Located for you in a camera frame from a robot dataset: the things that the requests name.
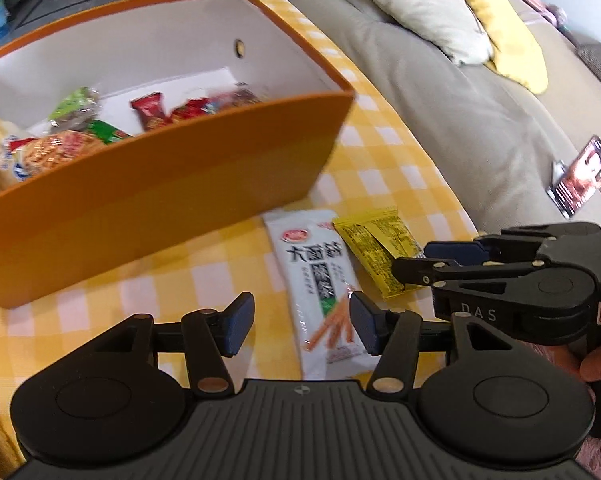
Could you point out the yellow cushion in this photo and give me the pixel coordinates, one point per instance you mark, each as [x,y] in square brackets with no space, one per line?
[510,45]

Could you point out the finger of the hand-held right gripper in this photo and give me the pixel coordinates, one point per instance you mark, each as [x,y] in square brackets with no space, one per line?
[453,251]
[430,272]

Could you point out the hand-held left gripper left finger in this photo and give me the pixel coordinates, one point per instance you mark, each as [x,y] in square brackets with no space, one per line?
[240,320]

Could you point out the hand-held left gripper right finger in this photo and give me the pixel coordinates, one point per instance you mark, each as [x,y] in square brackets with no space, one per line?
[365,325]

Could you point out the white cushion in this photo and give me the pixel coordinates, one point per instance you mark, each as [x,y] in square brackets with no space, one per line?
[420,5]

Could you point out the yellow checkered tablecloth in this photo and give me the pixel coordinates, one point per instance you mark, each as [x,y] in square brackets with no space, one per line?
[405,160]

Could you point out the orange red stick snack packet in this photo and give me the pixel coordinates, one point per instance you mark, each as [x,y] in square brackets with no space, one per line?
[60,152]

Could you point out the white spicy strip packet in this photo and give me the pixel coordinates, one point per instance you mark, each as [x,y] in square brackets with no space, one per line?
[310,270]

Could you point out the brown red candy packet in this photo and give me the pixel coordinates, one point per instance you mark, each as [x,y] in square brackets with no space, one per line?
[240,97]

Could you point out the beige sofa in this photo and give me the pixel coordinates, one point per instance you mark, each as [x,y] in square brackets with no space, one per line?
[455,125]

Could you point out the small red snack packet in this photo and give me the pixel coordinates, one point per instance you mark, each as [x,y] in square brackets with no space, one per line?
[150,112]

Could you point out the large red cartoon snack packet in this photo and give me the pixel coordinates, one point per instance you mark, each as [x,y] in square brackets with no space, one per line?
[190,110]

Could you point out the green pea snack packet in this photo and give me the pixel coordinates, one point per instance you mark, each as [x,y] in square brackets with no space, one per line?
[75,107]

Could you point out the grey textured cushion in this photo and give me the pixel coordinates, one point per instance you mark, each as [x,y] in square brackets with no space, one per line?
[600,70]

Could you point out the pink fluffy blanket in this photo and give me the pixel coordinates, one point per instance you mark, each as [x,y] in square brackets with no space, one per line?
[597,460]

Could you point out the pink cloth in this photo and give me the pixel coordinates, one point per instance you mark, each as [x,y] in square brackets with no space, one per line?
[542,7]

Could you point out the orange cardboard box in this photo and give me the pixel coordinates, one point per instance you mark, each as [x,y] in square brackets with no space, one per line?
[155,200]

